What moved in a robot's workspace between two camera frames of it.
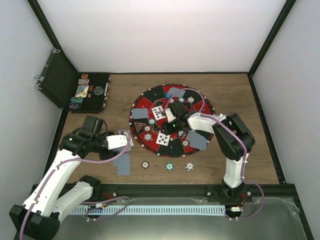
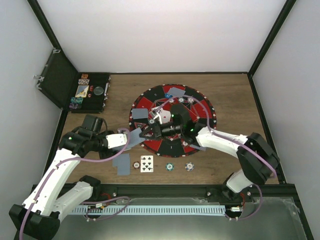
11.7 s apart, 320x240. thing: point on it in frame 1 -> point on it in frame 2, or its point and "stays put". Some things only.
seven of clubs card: [163, 139] -> [146, 163]
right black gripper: [167, 130] -> [156, 128]
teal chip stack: [169, 166] stays put
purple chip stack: [189, 166] stays put
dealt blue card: [124, 164] stays put
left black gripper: [103, 156] stays put
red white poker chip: [145, 164] -> [136, 165]
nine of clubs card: [159, 112] stays put
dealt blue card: [140, 113] stays put
